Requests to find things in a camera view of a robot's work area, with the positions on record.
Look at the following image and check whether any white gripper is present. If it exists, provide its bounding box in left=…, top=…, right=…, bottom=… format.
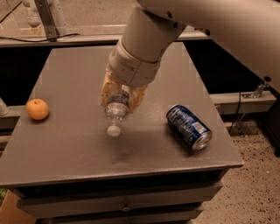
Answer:
left=100, top=40, right=160, bottom=114

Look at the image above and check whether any clear plastic water bottle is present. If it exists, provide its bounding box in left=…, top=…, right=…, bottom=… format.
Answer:
left=104, top=90, right=130, bottom=137

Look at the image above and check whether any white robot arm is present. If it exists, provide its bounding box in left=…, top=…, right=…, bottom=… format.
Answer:
left=101, top=0, right=280, bottom=111

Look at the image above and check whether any blue soda can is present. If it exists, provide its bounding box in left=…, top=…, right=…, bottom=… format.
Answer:
left=166, top=105, right=212, bottom=151

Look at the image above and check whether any orange fruit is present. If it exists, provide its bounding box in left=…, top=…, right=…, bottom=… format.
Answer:
left=26, top=98, right=49, bottom=121

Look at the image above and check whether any grey drawer cabinet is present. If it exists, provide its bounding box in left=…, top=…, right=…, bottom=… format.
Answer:
left=0, top=42, right=242, bottom=224

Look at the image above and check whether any metal drawer knob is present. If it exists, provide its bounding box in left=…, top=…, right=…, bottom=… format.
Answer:
left=122, top=206, right=131, bottom=212

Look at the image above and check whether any cardboard box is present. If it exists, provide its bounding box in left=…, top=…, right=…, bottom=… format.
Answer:
left=0, top=191, right=36, bottom=224

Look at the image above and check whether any black cable on ledge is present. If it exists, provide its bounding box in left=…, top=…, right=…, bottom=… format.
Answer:
left=0, top=32, right=81, bottom=44

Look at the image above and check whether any grey metal bracket left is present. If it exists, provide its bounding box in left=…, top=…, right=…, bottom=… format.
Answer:
left=34, top=0, right=58, bottom=42

